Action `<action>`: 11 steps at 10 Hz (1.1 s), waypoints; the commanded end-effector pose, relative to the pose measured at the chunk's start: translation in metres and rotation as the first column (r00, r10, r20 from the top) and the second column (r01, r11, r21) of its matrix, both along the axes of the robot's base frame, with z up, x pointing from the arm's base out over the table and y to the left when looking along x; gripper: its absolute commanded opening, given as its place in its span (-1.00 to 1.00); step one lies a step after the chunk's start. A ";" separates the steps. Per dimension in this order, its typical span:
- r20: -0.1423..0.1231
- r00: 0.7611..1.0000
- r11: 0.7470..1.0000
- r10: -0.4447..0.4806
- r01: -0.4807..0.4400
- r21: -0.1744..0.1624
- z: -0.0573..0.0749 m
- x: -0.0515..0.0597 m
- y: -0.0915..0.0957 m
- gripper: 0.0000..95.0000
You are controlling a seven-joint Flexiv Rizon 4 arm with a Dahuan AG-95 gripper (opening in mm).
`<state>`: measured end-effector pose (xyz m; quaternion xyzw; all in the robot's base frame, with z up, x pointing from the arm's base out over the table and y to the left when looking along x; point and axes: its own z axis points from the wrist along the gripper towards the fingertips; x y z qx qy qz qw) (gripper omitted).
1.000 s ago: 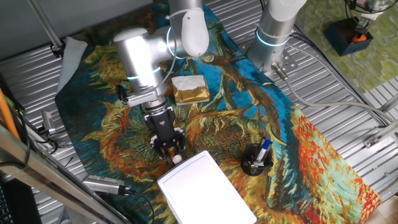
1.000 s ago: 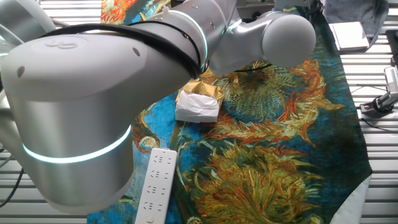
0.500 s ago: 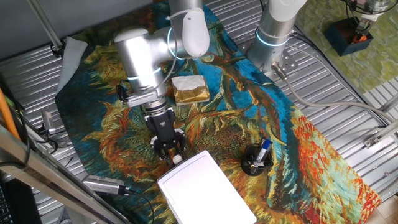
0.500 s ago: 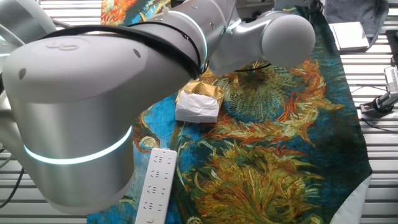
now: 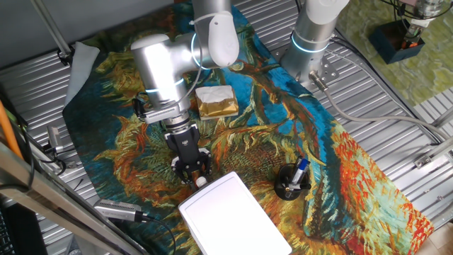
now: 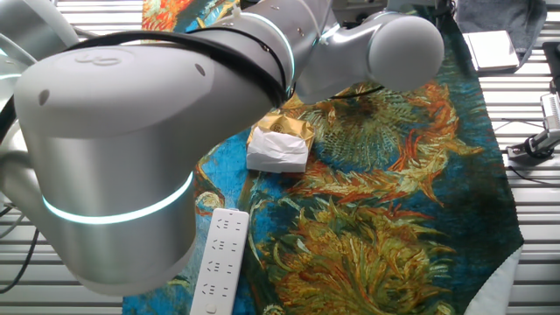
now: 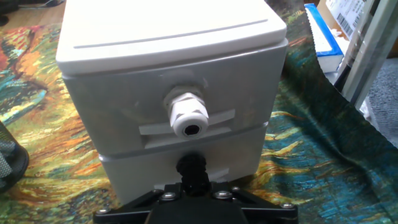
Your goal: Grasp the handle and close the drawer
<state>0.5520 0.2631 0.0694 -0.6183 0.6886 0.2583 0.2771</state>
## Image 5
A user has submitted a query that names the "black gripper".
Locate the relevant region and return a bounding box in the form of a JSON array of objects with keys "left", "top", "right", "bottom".
[{"left": 164, "top": 123, "right": 213, "bottom": 184}]

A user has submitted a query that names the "silver grey gripper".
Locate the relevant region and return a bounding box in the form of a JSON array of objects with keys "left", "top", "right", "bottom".
[{"left": 403, "top": 16, "right": 432, "bottom": 46}]

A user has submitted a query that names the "black toy box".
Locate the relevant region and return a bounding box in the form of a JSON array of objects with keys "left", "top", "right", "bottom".
[{"left": 367, "top": 19, "right": 425, "bottom": 65}]

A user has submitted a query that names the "green marbled tablecloth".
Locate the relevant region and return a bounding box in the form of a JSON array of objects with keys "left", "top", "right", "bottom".
[{"left": 336, "top": 0, "right": 453, "bottom": 107}]

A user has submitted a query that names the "white plastic lidded box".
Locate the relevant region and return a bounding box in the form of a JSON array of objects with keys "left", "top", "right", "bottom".
[{"left": 178, "top": 171, "right": 293, "bottom": 255}]

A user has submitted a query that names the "gold tissue pack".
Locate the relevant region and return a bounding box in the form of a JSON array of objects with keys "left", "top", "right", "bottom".
[{"left": 194, "top": 84, "right": 239, "bottom": 120}]

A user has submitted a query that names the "sunflower painting tablecloth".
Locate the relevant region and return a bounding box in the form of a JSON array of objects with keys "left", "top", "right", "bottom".
[{"left": 60, "top": 0, "right": 435, "bottom": 255}]

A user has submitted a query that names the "black mesh pen holder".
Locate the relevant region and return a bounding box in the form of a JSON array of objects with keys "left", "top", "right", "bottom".
[{"left": 274, "top": 155, "right": 313, "bottom": 201}]

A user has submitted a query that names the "black marker pen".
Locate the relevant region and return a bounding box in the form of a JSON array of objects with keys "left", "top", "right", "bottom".
[{"left": 285, "top": 181, "right": 312, "bottom": 195}]

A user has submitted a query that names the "blue capped white marker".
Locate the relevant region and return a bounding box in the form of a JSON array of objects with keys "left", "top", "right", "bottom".
[{"left": 292, "top": 157, "right": 311, "bottom": 185}]

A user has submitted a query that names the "black monitor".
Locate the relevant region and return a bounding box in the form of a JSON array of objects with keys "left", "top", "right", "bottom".
[{"left": 0, "top": 201, "right": 49, "bottom": 255}]

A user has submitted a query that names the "metal pole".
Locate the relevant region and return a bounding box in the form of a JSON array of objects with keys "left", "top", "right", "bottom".
[{"left": 30, "top": 0, "right": 74, "bottom": 57}]

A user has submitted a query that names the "black looped cable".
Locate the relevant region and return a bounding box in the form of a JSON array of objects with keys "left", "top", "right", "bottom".
[{"left": 380, "top": 0, "right": 453, "bottom": 23}]

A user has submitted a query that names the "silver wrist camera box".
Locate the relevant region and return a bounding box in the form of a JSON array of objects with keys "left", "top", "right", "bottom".
[{"left": 143, "top": 105, "right": 191, "bottom": 125}]

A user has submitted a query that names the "black camera cable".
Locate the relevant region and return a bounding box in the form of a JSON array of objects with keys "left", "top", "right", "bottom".
[{"left": 141, "top": 215, "right": 177, "bottom": 255}]

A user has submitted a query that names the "black base cable bundle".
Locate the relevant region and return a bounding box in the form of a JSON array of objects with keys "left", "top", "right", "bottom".
[{"left": 327, "top": 30, "right": 443, "bottom": 142}]

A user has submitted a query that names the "grey camera with plug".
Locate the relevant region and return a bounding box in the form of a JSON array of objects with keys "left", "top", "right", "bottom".
[{"left": 93, "top": 198, "right": 149, "bottom": 223}]

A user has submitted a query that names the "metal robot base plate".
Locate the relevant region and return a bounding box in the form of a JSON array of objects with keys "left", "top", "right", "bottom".
[{"left": 272, "top": 45, "right": 340, "bottom": 93}]

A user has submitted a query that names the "grey conduit hose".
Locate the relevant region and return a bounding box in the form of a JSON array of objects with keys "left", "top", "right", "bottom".
[{"left": 309, "top": 70, "right": 453, "bottom": 141}]

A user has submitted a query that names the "aluminium corner bracket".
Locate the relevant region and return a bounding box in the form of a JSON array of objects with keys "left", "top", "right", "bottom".
[{"left": 413, "top": 106, "right": 453, "bottom": 169}]

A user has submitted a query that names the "aluminium frame beam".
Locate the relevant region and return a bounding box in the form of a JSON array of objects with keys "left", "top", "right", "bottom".
[{"left": 0, "top": 141, "right": 149, "bottom": 255}]

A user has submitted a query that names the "orange cable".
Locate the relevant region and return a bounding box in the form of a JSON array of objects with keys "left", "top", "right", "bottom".
[{"left": 0, "top": 101, "right": 23, "bottom": 160}]

